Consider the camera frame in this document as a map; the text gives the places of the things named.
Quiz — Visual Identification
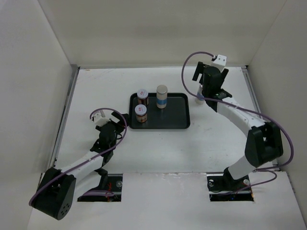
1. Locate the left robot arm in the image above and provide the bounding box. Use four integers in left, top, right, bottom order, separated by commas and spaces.
29, 109, 130, 220

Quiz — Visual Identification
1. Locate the purple cable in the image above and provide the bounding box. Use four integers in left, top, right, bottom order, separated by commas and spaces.
28, 108, 128, 207
181, 51, 295, 192

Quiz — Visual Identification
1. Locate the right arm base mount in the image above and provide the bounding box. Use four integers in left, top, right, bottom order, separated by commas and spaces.
207, 173, 254, 202

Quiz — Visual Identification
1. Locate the black plastic tray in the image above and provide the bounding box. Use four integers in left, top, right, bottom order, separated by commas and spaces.
129, 92, 190, 130

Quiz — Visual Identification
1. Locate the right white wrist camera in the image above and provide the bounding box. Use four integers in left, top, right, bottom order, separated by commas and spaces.
211, 55, 227, 72

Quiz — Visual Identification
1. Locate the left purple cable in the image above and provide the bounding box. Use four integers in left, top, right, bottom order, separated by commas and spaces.
28, 108, 128, 207

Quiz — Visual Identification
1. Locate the blue-label shaker bottle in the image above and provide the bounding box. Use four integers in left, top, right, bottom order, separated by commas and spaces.
156, 85, 168, 109
195, 85, 205, 105

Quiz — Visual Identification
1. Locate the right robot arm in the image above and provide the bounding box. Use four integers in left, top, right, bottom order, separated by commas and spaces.
192, 62, 283, 190

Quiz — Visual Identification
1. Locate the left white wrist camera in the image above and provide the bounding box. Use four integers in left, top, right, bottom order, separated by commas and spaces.
91, 110, 111, 127

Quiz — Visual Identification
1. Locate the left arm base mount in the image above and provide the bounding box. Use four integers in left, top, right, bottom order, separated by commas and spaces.
74, 169, 123, 202

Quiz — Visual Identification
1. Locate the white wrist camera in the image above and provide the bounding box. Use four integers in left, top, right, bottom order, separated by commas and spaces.
211, 55, 227, 72
91, 110, 111, 127

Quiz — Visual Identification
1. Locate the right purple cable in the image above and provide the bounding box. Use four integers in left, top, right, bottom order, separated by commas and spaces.
181, 51, 295, 192

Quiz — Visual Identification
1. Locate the brown sauce jar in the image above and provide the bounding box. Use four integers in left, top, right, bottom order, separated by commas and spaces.
134, 104, 147, 123
137, 89, 149, 106

